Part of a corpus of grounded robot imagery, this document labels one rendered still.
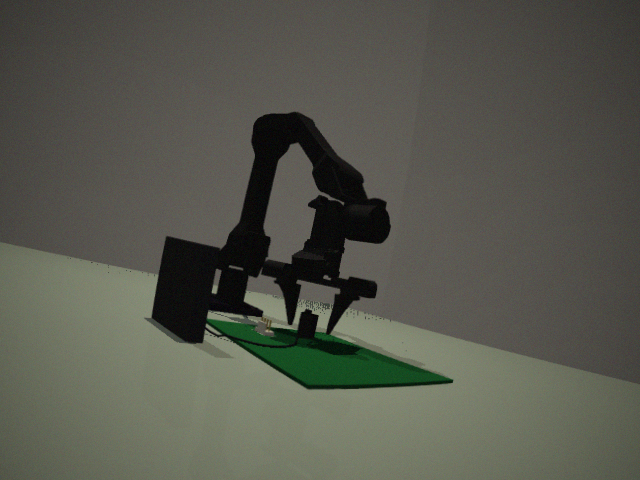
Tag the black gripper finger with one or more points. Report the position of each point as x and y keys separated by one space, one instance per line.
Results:
x=291 y=294
x=341 y=303

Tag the black square panel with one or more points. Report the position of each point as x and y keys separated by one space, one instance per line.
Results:
x=184 y=288

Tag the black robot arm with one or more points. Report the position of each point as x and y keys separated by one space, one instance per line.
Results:
x=360 y=219

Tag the green circuit board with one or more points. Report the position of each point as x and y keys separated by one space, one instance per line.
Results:
x=325 y=361

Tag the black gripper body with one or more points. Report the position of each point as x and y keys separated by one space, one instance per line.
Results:
x=353 y=287

